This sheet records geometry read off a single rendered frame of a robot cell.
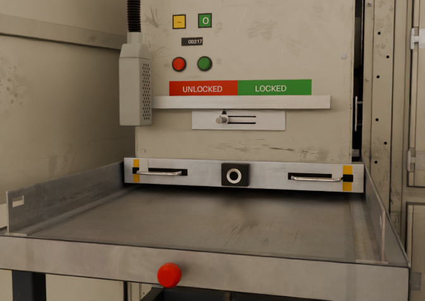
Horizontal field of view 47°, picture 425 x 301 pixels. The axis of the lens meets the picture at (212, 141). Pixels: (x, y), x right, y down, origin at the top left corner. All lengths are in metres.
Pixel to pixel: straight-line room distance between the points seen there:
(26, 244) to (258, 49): 0.61
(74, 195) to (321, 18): 0.62
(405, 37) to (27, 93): 0.92
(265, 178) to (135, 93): 0.33
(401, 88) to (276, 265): 0.76
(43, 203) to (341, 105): 0.62
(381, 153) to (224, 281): 0.74
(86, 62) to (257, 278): 0.81
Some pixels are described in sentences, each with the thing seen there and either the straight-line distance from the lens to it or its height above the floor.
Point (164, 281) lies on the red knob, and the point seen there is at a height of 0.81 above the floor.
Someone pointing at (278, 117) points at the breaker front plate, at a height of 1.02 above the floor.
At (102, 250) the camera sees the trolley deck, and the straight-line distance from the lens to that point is 0.75.
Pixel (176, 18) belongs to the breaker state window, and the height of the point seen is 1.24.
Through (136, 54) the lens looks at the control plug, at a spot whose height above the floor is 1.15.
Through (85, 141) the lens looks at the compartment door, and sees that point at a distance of 1.30.
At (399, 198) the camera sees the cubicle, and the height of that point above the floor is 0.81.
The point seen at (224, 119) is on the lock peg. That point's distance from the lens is 1.06.
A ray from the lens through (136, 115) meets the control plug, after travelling 1.03.
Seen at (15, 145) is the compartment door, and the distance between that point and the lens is 1.17.
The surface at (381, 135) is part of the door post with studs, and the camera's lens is 1.33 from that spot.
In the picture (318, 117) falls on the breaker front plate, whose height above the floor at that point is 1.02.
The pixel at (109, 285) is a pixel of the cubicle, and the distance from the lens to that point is 1.56.
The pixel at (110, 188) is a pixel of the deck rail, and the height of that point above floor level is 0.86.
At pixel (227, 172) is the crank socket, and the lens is 1.06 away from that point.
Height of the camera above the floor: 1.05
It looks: 4 degrees down
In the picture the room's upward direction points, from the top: straight up
